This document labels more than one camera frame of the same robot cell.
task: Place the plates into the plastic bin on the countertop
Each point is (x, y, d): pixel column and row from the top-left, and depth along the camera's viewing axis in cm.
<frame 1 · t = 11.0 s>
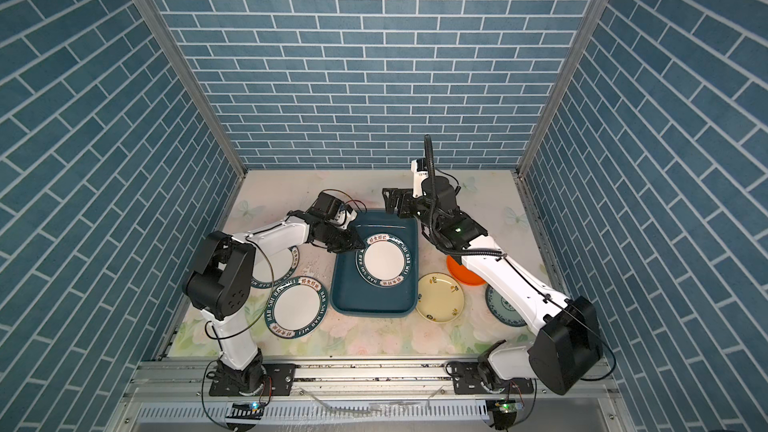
left hand: (363, 246, 92), fingers closed
right hand: (394, 186, 77), fingers open
far green-rimmed white plate: (385, 261, 99), on the table
near green-rimmed white plate: (294, 302, 88), on the table
teal plastic bin: (402, 300, 90), on the table
cream yellow floral plate: (440, 297, 89), on the table

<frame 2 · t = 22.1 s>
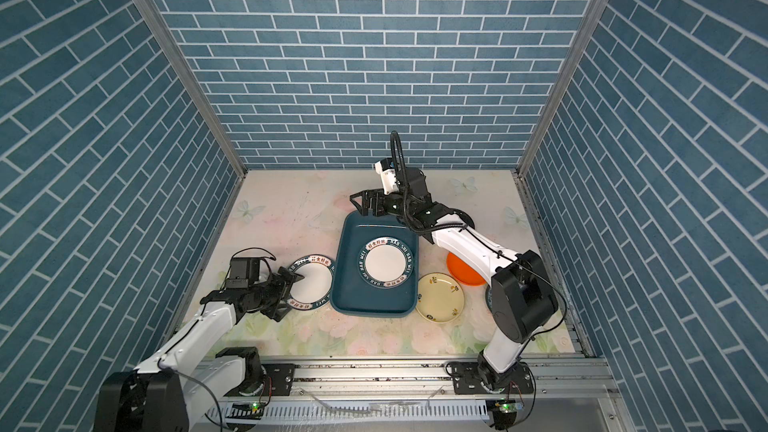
left hand: (301, 285, 86), fingers open
right hand: (359, 193, 81), fingers open
near green-rimmed white plate: (316, 285, 95), on the table
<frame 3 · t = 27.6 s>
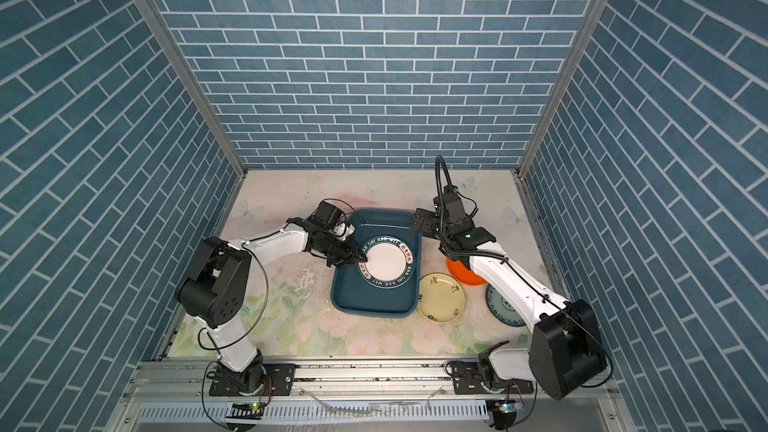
left hand: (364, 260, 89), fingers open
right hand: (423, 215, 85), fingers open
near green-rimmed white plate: (390, 262, 95), point 2 cm above the table
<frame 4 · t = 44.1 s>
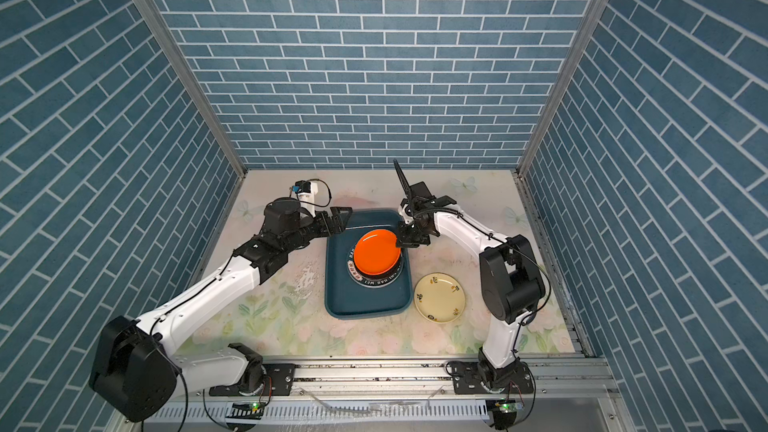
left hand: (341, 211, 79), fingers open
right hand: (393, 241, 90), fingers closed
orange plastic plate: (376, 252, 93), point 7 cm above the table
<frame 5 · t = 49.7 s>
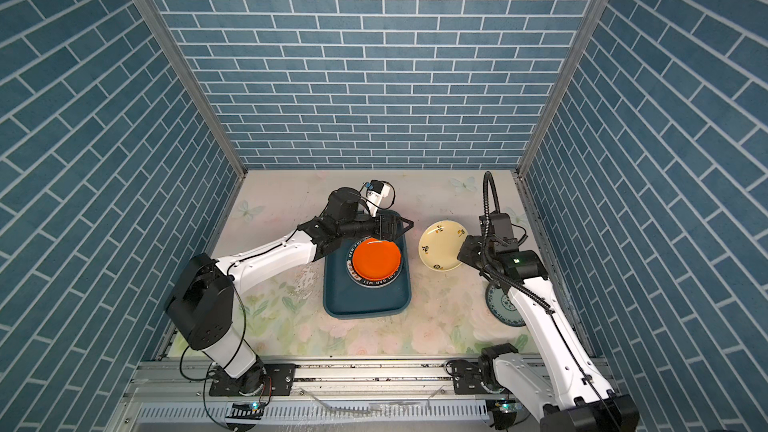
left hand: (403, 223, 79), fingers open
right hand: (461, 244, 78), fingers closed
cream yellow floral plate: (440, 243, 86), point 14 cm above the table
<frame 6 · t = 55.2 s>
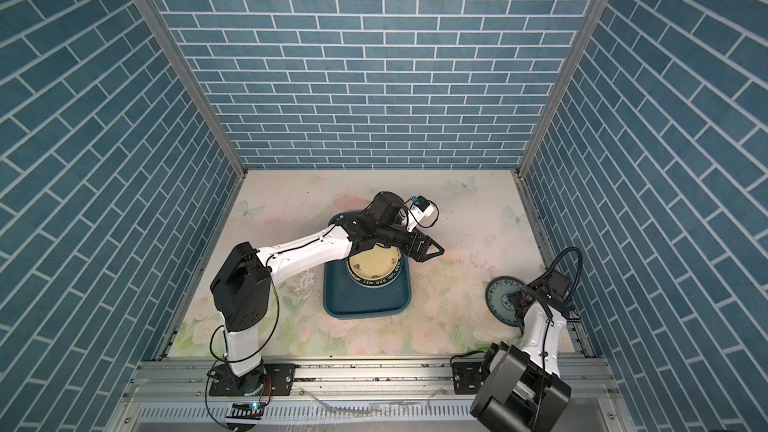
left hand: (433, 245, 79), fingers open
right hand: (520, 306, 84), fingers open
cream yellow floral plate: (376, 263, 91), point 6 cm above the table
